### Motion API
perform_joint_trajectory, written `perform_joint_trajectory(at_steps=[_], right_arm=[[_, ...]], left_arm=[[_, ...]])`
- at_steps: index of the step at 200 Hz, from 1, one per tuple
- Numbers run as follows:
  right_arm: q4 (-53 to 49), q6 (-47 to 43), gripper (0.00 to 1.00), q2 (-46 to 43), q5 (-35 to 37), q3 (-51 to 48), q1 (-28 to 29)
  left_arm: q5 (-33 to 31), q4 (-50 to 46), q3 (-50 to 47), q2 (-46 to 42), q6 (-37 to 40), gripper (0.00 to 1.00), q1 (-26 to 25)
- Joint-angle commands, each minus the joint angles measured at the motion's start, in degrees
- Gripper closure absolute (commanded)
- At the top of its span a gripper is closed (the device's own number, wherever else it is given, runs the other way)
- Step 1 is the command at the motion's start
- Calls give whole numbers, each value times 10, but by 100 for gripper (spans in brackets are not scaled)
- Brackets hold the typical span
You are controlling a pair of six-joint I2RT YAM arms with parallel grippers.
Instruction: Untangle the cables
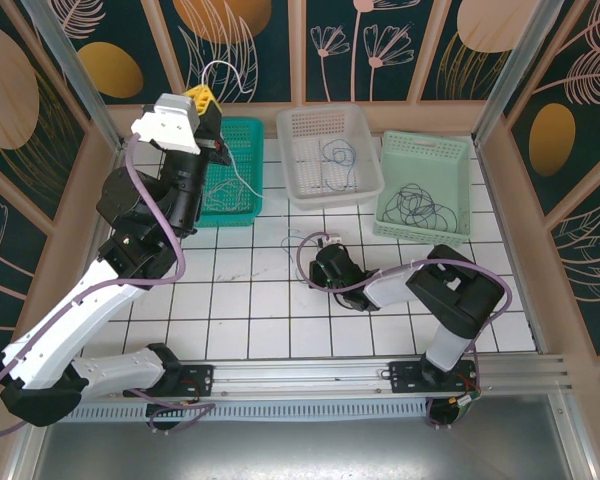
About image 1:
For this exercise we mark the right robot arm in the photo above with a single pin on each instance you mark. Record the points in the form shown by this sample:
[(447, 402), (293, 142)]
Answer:
[(450, 295)]

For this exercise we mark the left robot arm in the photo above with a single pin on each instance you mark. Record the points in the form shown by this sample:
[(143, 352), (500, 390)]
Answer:
[(70, 320)]

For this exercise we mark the teal plastic basket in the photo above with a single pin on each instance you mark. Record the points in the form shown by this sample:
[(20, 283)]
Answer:
[(245, 150)]

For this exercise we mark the white plastic basket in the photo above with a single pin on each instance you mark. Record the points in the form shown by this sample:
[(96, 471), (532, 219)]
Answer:
[(305, 195)]

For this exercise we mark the light green plastic basket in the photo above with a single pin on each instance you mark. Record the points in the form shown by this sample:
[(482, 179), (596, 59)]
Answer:
[(430, 150)]

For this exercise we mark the small controller board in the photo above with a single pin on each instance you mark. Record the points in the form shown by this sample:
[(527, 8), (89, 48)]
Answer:
[(465, 402), (170, 406)]

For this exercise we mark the grey metal sheet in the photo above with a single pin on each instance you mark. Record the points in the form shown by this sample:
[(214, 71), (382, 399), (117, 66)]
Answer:
[(300, 450)]

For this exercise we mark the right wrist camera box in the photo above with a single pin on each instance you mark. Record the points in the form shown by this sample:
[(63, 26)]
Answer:
[(332, 239)]

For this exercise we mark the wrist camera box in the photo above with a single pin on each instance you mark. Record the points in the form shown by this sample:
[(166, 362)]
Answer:
[(332, 239), (167, 125)]

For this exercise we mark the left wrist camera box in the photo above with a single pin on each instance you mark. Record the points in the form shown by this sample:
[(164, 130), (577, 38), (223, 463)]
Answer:
[(167, 125)]

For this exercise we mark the aluminium mounting rail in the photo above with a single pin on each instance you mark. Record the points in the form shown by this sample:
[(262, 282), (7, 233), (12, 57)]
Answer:
[(305, 372)]

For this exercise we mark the aluminium corner post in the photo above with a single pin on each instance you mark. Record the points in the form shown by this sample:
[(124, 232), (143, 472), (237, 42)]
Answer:
[(75, 70), (515, 65)]

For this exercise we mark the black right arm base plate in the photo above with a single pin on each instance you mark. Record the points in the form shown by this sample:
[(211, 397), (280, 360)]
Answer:
[(405, 377)]

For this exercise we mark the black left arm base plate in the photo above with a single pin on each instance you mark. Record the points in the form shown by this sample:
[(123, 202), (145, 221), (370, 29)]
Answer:
[(195, 380)]

